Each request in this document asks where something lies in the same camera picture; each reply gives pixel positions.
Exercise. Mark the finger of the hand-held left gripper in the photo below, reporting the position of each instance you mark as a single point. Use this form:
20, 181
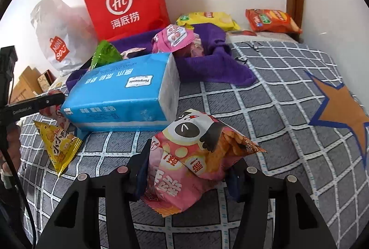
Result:
34, 106

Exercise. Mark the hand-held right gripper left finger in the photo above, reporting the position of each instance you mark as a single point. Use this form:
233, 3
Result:
139, 179

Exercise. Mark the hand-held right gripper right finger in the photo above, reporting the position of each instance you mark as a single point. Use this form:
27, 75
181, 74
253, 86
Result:
235, 181

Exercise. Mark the red white snack packet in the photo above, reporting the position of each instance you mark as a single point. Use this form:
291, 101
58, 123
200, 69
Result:
59, 116

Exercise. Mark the pink snack packet orange edge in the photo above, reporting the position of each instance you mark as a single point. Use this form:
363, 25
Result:
170, 188

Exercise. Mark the pink panda snack packet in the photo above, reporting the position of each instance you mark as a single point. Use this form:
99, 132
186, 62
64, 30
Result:
201, 133

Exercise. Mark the green snack packet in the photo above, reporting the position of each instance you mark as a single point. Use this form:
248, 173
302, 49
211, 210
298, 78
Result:
105, 54

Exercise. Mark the purple towel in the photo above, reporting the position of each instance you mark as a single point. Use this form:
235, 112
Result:
207, 70

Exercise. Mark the light pink snack packet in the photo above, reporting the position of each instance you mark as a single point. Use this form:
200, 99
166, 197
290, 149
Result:
196, 48

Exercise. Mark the magenta snack packet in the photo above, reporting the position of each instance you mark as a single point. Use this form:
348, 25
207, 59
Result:
173, 37

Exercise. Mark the person's left hand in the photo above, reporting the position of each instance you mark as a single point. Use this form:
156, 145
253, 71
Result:
13, 145

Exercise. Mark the brown wooden cabinet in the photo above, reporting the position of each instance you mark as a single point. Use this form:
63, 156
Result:
24, 84

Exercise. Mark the yellow snack packet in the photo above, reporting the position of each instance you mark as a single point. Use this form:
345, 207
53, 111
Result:
57, 145

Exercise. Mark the white plastic shopping bag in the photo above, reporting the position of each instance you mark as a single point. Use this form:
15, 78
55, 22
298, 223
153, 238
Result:
52, 24

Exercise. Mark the grey checked bedsheet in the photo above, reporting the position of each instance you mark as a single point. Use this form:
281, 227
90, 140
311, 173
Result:
274, 122

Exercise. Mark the blue tissue pack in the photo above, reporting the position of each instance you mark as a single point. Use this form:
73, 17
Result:
115, 93

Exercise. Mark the white pink candy wrapper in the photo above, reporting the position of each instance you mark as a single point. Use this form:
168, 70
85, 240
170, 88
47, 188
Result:
132, 53

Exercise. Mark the flat red packet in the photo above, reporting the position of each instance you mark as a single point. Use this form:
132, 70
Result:
243, 33

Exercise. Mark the yellow chip bag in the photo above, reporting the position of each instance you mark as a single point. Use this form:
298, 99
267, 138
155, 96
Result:
207, 20

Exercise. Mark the orange chip bag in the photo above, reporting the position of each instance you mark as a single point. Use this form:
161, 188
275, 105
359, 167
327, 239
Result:
271, 20

